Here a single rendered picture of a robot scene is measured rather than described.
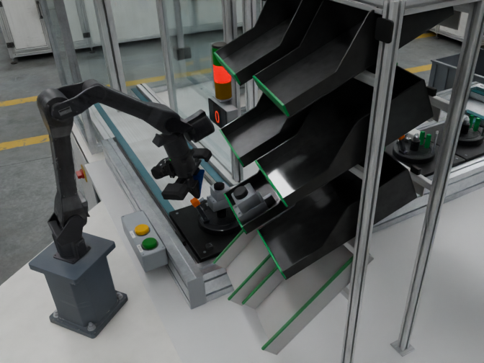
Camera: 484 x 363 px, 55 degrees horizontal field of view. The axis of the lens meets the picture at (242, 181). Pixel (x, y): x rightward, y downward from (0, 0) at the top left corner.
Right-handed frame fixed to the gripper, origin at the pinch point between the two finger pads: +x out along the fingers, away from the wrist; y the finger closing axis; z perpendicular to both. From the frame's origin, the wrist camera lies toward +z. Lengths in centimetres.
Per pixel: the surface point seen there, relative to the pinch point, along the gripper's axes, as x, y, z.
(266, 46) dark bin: -39, 4, -32
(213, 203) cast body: 7.2, -2.0, -2.6
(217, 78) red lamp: -16.6, -28.6, -0.2
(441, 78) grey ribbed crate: 79, -192, -49
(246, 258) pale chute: 9.1, 14.3, -18.3
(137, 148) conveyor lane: 18, -42, 54
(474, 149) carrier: 39, -69, -67
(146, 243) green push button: 10.5, 11.7, 13.4
